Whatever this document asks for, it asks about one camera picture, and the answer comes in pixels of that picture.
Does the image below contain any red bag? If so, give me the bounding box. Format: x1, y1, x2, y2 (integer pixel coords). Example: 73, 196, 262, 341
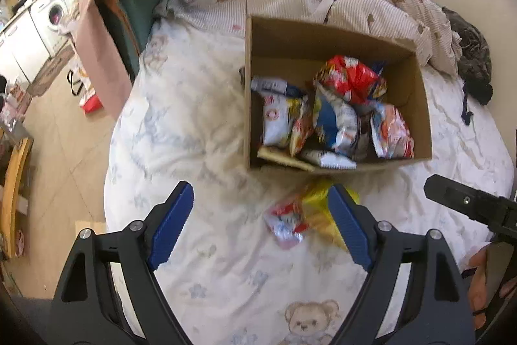
80, 93, 102, 116

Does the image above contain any grey floor mat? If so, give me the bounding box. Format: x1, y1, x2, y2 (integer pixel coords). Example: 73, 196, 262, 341
27, 45, 76, 96

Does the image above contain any pink white snack packet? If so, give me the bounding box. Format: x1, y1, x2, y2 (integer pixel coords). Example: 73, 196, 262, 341
262, 94, 303, 148

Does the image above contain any dark green bag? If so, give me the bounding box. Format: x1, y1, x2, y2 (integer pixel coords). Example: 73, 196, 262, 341
96, 0, 175, 84

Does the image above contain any red white silver snack packet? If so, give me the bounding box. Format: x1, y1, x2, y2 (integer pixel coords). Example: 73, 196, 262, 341
264, 197, 314, 249

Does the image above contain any pink cloth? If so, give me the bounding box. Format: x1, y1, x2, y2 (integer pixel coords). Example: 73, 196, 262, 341
78, 0, 187, 112

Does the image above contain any white flat snack packet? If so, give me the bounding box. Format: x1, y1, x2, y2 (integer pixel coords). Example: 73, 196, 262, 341
301, 149, 358, 170

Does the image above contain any white washing machine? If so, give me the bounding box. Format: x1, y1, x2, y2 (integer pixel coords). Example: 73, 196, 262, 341
29, 0, 72, 51

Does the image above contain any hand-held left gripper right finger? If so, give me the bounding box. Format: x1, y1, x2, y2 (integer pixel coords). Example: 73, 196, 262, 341
328, 184, 477, 345

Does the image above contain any red cartoon face snack packet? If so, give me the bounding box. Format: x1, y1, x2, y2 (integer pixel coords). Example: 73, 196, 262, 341
314, 55, 388, 106

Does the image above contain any white cabinet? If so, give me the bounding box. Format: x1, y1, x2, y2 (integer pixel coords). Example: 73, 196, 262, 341
0, 11, 54, 86

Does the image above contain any dark patterned clothing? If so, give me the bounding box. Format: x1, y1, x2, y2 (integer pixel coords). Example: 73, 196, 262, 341
441, 6, 494, 106

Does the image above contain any blue yellow snack packet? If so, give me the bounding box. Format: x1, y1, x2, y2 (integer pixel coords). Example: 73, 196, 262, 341
313, 86, 363, 158

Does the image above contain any white blue snack packet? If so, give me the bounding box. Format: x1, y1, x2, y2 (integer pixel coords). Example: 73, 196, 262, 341
250, 76, 308, 98

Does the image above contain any brown cardboard box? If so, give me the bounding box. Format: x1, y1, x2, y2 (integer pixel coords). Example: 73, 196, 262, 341
243, 16, 433, 172

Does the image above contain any wooden chair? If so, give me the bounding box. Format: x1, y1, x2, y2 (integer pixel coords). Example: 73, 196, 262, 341
0, 136, 36, 260

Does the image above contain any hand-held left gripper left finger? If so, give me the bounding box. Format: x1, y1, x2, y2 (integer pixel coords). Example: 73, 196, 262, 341
50, 181, 195, 345

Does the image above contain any yellow red snack packet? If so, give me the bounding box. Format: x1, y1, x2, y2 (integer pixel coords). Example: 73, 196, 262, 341
289, 98, 316, 158

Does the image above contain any dark blue strap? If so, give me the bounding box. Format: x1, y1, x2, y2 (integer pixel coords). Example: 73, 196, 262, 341
461, 80, 475, 126

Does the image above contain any white printed quilt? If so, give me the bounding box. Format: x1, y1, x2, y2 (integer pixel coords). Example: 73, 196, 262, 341
103, 22, 515, 345

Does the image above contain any person's right hand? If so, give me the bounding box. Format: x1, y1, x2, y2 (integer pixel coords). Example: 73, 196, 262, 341
469, 246, 489, 329

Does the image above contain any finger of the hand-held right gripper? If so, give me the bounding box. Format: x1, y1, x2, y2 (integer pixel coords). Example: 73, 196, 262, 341
424, 174, 517, 236

